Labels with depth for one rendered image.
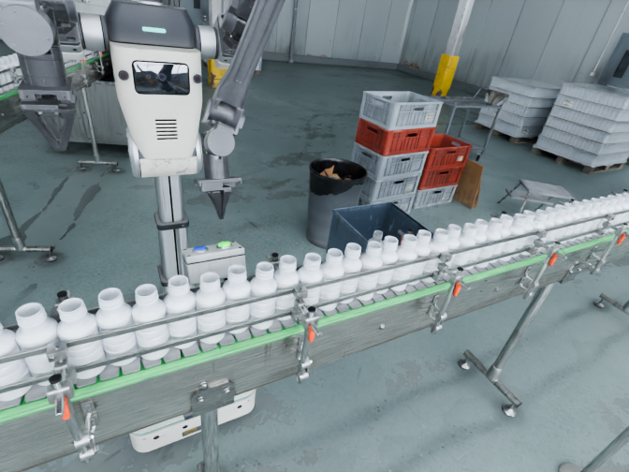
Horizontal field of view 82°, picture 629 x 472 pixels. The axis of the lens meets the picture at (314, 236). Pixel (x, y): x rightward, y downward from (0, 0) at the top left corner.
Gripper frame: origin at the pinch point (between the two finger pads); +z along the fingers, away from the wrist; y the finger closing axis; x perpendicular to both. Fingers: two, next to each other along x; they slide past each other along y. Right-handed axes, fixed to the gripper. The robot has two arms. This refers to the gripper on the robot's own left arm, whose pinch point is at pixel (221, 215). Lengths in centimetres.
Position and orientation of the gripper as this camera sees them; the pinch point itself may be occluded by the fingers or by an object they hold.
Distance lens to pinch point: 91.4
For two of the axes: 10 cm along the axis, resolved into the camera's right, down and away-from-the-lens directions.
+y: 8.8, -1.4, 4.5
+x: -4.7, -2.0, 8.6
